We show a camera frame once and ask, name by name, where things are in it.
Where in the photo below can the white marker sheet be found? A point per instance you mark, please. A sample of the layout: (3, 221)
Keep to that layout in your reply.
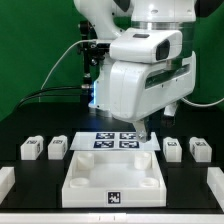
(112, 141)

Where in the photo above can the white block right edge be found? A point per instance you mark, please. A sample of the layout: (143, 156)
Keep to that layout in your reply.
(215, 180)

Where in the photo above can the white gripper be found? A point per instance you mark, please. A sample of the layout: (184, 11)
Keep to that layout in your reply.
(138, 90)

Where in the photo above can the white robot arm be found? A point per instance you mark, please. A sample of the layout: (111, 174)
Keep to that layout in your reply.
(111, 18)

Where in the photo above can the white front rail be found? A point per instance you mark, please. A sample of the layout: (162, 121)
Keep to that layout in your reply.
(110, 219)

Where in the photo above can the white block edge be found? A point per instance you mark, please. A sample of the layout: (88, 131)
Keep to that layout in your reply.
(215, 180)
(7, 180)

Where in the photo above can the white block left edge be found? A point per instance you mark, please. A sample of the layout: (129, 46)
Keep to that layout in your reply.
(7, 180)

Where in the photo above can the white square tabletop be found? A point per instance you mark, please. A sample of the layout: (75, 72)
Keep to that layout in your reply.
(114, 179)

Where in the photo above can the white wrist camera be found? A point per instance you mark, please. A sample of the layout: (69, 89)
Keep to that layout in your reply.
(146, 46)

